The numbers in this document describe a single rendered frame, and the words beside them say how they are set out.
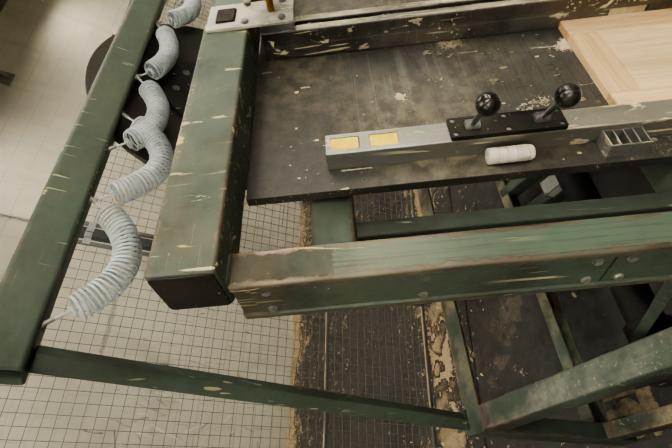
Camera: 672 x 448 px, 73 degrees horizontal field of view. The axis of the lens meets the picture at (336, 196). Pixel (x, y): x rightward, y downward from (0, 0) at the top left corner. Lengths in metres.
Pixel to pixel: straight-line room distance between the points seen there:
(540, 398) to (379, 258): 1.01
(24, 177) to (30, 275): 4.79
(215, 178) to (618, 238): 0.59
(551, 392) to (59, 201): 1.41
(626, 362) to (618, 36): 0.79
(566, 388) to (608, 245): 0.84
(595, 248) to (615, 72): 0.46
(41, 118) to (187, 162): 5.61
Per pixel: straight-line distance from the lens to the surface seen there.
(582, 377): 1.49
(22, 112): 6.40
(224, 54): 0.99
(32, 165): 5.99
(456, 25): 1.11
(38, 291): 1.13
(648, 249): 0.75
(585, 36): 1.16
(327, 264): 0.65
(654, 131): 0.98
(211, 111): 0.85
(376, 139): 0.82
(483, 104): 0.72
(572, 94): 0.77
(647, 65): 1.12
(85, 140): 1.37
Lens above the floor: 1.97
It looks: 22 degrees down
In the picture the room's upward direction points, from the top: 75 degrees counter-clockwise
